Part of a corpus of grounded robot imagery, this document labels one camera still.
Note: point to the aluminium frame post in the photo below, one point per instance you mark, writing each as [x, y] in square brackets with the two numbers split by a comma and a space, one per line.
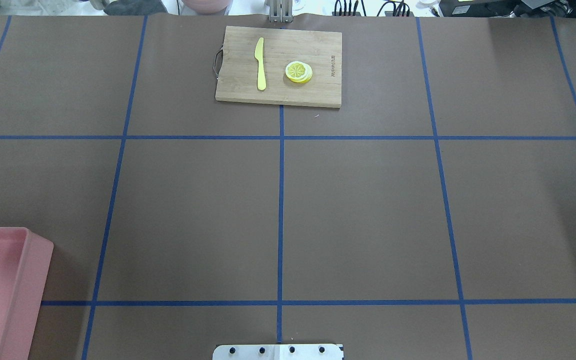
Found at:
[280, 11]

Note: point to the yellow plastic knife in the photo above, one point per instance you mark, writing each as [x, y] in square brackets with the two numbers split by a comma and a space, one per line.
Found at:
[259, 56]

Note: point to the dark grey cloth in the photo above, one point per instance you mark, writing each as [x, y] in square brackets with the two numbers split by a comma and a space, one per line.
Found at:
[135, 8]

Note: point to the pink bowl with clear pieces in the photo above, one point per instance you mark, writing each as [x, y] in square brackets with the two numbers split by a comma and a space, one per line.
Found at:
[206, 7]

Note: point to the yellow lemon slices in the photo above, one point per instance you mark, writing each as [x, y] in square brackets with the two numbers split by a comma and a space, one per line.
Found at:
[298, 72]

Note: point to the wooden cutting board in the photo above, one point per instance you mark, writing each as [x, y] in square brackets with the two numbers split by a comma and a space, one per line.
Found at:
[322, 50]

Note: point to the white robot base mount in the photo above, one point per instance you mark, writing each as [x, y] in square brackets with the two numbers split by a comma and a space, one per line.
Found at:
[299, 351]

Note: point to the pink plastic bin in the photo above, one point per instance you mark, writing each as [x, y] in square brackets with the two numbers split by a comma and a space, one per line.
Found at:
[24, 264]

